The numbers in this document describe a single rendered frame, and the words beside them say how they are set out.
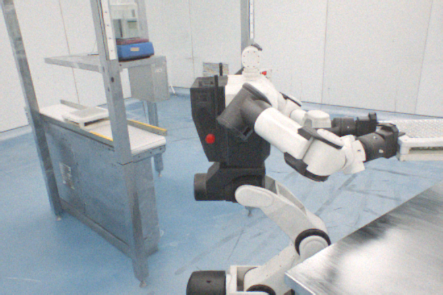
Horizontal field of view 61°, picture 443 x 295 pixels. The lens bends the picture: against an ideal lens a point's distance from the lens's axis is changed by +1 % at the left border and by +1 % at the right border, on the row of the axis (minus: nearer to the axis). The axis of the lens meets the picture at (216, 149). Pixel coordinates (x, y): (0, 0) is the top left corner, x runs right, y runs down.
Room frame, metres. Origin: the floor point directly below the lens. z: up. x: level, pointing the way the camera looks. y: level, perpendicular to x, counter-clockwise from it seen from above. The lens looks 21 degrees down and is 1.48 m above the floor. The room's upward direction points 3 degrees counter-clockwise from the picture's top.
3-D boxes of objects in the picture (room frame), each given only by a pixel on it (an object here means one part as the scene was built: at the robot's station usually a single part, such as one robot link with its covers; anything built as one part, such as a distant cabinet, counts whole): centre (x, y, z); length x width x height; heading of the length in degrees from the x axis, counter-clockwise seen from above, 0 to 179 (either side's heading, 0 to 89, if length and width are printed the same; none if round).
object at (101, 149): (2.35, 0.85, 0.75); 1.30 x 0.29 x 0.10; 45
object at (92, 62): (2.07, 0.59, 1.22); 0.62 x 0.38 x 0.04; 45
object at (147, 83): (2.02, 0.35, 1.11); 0.22 x 0.11 x 0.20; 45
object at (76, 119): (2.30, 0.80, 0.87); 0.25 x 0.24 x 0.02; 135
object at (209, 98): (1.33, -0.08, 1.09); 0.34 x 0.30 x 0.36; 175
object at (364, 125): (1.36, -0.55, 1.00); 0.12 x 0.10 x 0.13; 77
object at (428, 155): (1.27, -0.76, 0.96); 0.24 x 0.24 x 0.02; 85
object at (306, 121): (1.43, -0.41, 1.01); 0.13 x 0.07 x 0.09; 13
